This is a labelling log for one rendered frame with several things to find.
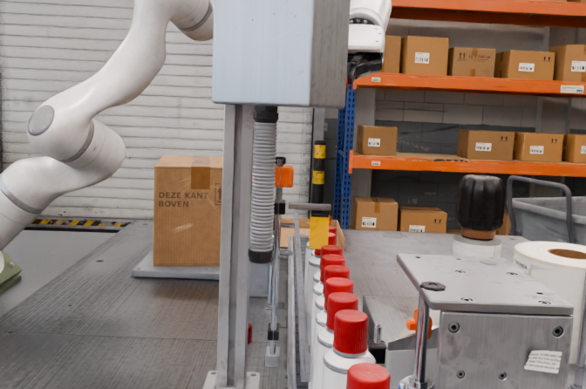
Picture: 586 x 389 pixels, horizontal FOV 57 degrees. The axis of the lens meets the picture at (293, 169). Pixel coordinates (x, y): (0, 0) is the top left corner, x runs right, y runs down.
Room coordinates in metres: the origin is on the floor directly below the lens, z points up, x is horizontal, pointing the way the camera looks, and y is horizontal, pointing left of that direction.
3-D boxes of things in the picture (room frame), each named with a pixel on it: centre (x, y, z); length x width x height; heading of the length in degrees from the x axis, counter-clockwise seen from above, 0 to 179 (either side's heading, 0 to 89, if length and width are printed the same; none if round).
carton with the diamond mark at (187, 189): (1.57, 0.27, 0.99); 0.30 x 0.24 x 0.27; 10
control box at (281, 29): (0.78, 0.02, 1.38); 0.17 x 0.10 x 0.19; 56
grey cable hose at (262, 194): (0.72, 0.04, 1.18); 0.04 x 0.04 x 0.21
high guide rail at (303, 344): (1.18, -0.02, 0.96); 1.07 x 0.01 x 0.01; 1
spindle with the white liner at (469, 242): (0.97, -0.34, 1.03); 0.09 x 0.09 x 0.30
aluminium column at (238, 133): (0.84, 0.08, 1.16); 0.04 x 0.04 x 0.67; 1
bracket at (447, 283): (0.46, -0.16, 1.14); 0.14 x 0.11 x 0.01; 1
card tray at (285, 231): (1.88, -0.05, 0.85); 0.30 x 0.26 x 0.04; 1
